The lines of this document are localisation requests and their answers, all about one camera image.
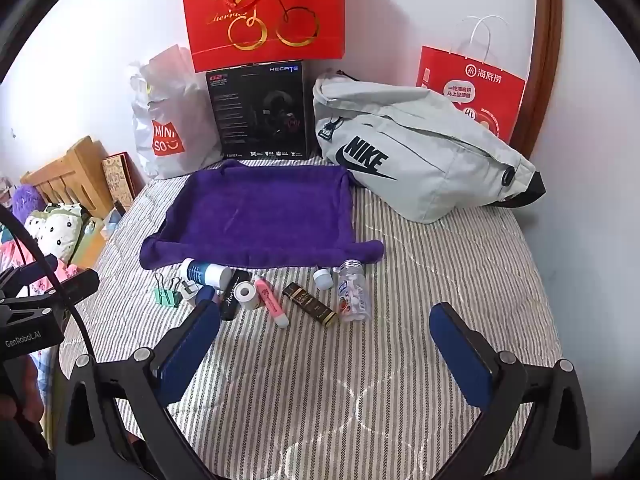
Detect red paper bag white handles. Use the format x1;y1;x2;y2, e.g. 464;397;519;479
416;16;527;146

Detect white spotted plush toy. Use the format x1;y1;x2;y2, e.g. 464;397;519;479
25;203;89;264

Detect wooden headboard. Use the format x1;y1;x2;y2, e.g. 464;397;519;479
20;135;109;221

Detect black tube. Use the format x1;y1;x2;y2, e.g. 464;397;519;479
218;269;251;322

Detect green binder clip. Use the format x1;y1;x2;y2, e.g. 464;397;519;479
153;274;184;307

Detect black headphone box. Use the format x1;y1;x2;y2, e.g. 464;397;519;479
205;60;321;162

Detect white plug charger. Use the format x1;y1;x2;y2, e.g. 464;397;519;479
180;280;216;309

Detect brown wooden door frame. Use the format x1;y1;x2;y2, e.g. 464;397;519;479
531;0;564;162

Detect purple plush toy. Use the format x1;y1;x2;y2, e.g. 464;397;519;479
9;185;47;222

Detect pink cloth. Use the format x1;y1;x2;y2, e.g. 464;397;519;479
0;240;81;291

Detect white plastic bag red label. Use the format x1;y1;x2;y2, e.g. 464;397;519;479
128;45;224;181

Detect grey sling bag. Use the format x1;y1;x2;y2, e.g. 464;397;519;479
312;71;547;224

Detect black and gold lip balm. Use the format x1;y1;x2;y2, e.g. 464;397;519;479
282;282;337;329

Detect black cable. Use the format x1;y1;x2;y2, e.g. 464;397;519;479
0;205;98;367

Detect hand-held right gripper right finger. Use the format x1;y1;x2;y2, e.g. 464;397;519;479
429;302;594;480

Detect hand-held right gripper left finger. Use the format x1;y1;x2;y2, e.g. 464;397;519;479
55;300;221;480

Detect white tape roll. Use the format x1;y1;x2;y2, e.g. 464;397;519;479
235;281;260;311

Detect pink tube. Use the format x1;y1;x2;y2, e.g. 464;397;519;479
253;275;291;330

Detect white and blue bottle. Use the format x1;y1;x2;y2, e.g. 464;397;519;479
180;257;232;291

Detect patterned brown box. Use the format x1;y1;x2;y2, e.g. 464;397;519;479
101;152;136;212

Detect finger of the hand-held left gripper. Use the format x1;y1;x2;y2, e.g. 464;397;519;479
15;268;101;312
0;254;60;287

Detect clear pill bottle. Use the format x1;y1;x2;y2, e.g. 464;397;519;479
337;258;372;324

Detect purple towel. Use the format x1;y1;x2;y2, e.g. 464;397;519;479
140;159;386;272

